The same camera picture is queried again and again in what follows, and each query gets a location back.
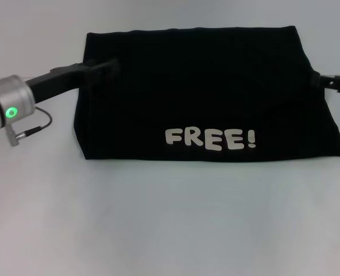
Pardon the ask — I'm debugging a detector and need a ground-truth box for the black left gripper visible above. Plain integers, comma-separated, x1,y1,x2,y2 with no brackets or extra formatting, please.
24,57,121,104

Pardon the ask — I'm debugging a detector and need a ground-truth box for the black t-shirt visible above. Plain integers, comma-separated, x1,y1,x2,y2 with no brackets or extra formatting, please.
74,25,340,160

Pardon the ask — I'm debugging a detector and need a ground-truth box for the left gripper cable with plug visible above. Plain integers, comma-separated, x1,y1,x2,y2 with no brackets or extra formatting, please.
7,106,53,147

